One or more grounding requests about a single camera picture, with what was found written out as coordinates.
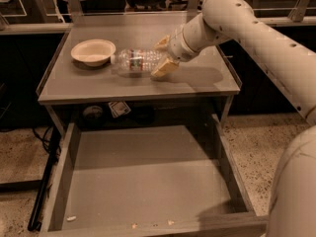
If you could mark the white tag under counter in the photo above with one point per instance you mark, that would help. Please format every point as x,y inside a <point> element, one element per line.
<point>119,109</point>

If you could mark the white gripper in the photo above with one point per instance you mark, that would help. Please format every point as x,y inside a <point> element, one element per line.
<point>177,47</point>

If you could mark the open grey top drawer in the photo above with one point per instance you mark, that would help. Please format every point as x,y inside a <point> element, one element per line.
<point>162,181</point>

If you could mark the grey cabinet counter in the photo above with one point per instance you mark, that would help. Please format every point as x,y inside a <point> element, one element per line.
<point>67,82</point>

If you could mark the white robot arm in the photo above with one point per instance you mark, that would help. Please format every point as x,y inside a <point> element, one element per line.
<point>292,210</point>

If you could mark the clear plastic water bottle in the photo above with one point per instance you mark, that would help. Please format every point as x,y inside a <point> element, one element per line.
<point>135,62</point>

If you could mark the white paper bowl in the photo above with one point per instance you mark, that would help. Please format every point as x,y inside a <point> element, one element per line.
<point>93,52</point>

